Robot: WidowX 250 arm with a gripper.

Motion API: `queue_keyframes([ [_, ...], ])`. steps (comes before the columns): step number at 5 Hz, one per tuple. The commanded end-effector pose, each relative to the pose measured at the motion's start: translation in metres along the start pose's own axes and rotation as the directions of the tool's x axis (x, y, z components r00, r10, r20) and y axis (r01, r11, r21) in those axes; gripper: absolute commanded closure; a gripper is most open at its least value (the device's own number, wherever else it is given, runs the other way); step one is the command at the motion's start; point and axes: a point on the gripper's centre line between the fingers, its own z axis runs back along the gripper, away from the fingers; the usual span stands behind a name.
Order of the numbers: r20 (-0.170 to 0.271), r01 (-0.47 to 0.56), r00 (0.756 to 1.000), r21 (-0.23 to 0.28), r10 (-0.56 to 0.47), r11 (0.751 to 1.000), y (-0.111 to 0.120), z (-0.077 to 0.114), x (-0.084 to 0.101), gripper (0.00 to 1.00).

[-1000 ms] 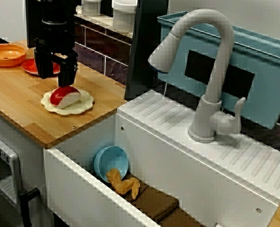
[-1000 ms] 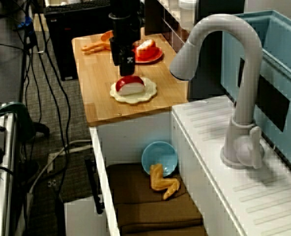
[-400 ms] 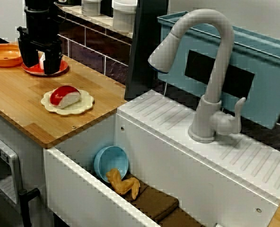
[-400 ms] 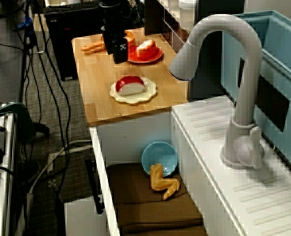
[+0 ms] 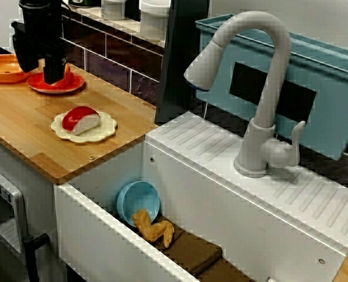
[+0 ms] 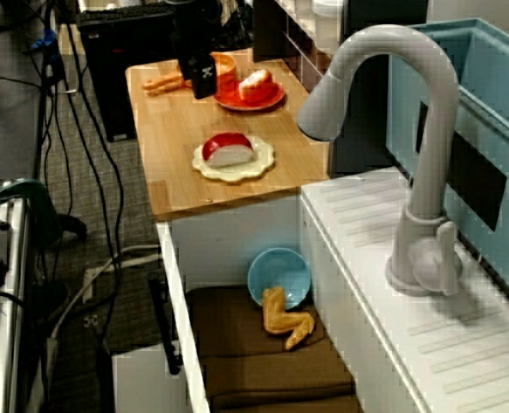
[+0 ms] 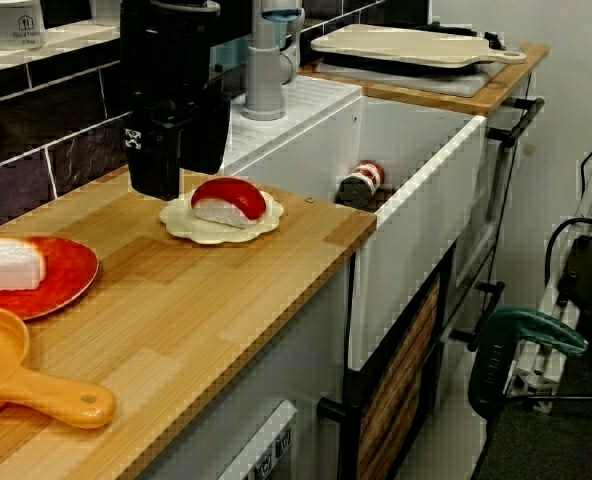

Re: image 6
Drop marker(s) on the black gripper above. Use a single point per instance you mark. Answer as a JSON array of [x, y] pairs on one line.
[[192, 41]]

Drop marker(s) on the orange salmon sushi toy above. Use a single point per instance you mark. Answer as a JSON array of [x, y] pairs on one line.
[[256, 86]]

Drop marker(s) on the red tuna sushi toy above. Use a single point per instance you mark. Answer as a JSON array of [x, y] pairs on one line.
[[226, 150]]

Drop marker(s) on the orange toy pan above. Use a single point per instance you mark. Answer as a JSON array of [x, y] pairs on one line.
[[224, 66]]

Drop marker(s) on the red plate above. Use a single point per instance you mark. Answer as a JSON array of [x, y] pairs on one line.
[[228, 99]]

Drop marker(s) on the black computer tower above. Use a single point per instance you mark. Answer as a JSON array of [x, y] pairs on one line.
[[108, 64]]

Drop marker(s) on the black keyboard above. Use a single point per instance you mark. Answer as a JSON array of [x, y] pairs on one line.
[[121, 16]]

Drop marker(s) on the cream scalloped plate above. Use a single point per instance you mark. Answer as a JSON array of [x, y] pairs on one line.
[[237, 174]]

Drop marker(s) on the white round jar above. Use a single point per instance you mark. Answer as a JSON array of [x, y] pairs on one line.
[[325, 6]]

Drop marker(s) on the dark green plastic stand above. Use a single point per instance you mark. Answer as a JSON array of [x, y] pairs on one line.
[[39, 202]]

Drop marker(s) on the light blue bowl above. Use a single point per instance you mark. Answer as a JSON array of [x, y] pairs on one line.
[[276, 271]]

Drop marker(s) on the white power strip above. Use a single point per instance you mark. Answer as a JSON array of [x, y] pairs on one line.
[[89, 284]]

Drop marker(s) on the white toy kitchen unit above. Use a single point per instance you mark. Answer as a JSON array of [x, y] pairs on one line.
[[366, 241]]

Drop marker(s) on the gray toy faucet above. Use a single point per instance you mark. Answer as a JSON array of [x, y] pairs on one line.
[[426, 150]]

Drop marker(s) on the tan toy chicken wing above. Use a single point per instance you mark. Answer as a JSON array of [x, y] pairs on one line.
[[280, 322]]

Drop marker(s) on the black rectangular label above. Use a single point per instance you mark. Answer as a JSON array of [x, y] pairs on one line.
[[474, 180]]

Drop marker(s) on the brown folded cloth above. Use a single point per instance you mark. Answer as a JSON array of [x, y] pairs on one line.
[[246, 378]]

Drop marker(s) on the dark upright post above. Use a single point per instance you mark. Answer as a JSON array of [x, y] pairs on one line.
[[366, 155]]

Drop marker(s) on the silver metal frame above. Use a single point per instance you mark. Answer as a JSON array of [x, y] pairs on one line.
[[5, 322]]

